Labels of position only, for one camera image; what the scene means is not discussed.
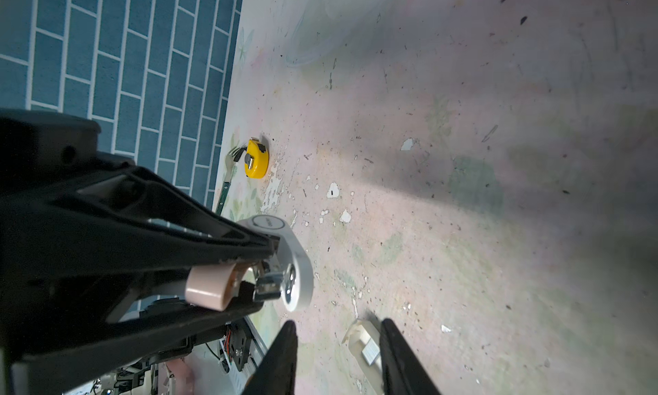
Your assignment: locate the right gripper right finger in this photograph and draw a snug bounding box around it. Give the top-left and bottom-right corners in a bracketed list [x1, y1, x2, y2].
[10, 286, 263, 394]

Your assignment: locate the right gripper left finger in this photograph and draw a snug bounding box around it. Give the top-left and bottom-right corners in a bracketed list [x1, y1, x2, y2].
[1, 109, 274, 282]

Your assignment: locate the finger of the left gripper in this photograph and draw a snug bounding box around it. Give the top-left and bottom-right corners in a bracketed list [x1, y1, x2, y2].
[242, 321, 298, 395]
[380, 318, 441, 395]

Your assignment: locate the cardboard staple tray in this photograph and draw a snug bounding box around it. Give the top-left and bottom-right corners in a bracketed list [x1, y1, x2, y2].
[342, 320, 384, 394]

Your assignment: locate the staple strip lower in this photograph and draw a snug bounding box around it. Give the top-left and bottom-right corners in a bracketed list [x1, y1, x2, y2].
[362, 338, 380, 367]

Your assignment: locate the yellow tape measure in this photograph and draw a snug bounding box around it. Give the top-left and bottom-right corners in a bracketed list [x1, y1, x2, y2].
[244, 138, 269, 179]

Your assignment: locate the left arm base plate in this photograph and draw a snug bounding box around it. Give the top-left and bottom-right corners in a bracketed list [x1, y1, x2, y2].
[222, 317, 267, 374]

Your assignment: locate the green handled fork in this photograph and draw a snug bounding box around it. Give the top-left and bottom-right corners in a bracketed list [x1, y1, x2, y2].
[215, 145, 247, 215]

